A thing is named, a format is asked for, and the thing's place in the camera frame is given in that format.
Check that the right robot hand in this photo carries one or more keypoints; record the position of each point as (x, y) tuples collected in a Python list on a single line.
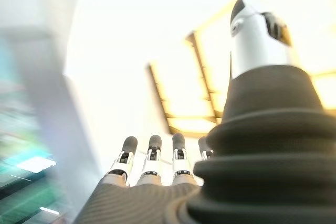
[(262, 142)]

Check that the yellow window with dark frame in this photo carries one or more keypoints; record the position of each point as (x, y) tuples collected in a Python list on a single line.
[(189, 95)]

